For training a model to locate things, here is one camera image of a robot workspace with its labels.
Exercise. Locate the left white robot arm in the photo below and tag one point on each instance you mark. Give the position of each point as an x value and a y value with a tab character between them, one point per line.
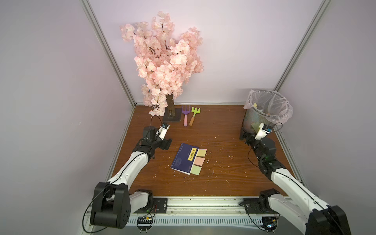
112	204

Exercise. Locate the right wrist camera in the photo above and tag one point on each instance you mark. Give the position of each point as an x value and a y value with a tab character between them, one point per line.
263	131

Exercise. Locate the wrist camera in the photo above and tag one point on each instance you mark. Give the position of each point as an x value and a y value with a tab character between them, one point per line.
263	131
163	130

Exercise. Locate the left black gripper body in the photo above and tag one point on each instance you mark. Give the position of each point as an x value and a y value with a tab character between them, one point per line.
157	143

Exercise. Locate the circuit board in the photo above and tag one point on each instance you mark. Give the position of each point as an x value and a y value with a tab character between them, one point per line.
269	223
145	223

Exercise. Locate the pink artificial blossom tree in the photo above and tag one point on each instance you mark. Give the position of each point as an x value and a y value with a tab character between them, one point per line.
165	63

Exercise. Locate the left circuit board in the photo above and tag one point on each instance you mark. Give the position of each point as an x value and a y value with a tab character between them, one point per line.
145	223

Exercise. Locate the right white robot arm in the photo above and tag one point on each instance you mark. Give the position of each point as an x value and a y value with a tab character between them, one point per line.
307	212

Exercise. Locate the purple toy garden fork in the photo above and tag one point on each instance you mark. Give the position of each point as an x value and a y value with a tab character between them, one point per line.
185	111

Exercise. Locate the yellow sticky note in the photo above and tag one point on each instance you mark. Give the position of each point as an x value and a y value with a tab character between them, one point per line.
201	153

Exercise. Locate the mesh waste bin with liner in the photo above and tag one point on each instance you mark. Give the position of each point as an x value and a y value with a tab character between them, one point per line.
265	107

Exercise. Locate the green sticky note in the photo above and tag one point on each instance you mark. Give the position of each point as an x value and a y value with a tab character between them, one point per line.
196	170

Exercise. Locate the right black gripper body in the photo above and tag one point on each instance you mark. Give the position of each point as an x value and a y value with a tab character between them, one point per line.
248	136

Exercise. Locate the aluminium front rail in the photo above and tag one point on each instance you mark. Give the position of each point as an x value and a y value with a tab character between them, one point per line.
203	206

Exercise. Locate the pink sticky note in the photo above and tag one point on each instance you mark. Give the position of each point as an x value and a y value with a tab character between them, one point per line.
199	161

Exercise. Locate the green toy garden rake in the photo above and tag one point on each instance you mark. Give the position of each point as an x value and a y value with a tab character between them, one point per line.
195	111

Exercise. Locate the dark blue paperback book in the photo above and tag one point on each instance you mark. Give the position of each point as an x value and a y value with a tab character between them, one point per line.
184	159

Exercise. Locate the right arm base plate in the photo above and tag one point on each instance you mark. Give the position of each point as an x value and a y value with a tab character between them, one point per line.
252	205

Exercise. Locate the right circuit board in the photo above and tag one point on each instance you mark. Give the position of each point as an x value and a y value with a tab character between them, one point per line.
269	223

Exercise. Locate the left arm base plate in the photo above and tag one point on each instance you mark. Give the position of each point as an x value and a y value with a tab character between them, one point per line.
159	205

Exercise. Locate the dark metal tree base plate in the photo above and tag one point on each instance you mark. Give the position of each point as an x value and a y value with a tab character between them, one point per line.
168	117

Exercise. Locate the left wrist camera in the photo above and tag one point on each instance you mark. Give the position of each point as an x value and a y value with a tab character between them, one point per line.
163	130

